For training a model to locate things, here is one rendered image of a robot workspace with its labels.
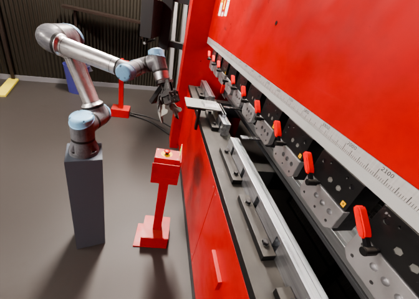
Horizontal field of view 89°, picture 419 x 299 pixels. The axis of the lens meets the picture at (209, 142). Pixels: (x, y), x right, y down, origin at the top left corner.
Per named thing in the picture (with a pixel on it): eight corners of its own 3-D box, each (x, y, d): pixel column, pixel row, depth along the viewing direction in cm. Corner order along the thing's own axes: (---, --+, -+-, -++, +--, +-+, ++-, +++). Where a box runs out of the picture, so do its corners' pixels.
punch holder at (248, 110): (240, 111, 117) (250, 83, 109) (254, 114, 120) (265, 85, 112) (250, 124, 105) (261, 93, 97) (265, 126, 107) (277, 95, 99)
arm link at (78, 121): (64, 138, 111) (61, 115, 104) (81, 128, 123) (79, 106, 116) (86, 144, 111) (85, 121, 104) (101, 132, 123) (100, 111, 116)
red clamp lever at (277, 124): (274, 119, 77) (277, 144, 74) (284, 120, 78) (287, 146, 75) (272, 121, 79) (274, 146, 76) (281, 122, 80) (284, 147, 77)
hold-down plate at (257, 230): (237, 199, 102) (239, 194, 101) (247, 199, 103) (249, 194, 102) (260, 261, 77) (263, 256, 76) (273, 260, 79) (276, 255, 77)
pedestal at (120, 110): (113, 110, 333) (113, 55, 291) (130, 113, 340) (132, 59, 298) (110, 116, 316) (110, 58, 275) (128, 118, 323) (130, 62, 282)
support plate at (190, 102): (184, 98, 169) (184, 96, 168) (216, 103, 176) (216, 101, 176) (186, 106, 154) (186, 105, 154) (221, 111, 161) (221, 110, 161)
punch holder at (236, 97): (231, 98, 134) (239, 72, 126) (243, 100, 136) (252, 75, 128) (238, 108, 122) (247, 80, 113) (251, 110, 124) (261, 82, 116)
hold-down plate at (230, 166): (219, 151, 135) (220, 147, 133) (226, 151, 136) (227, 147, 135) (231, 184, 110) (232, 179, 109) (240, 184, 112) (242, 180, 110)
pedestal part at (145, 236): (138, 223, 177) (139, 214, 171) (168, 226, 181) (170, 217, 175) (132, 246, 160) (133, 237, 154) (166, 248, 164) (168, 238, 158)
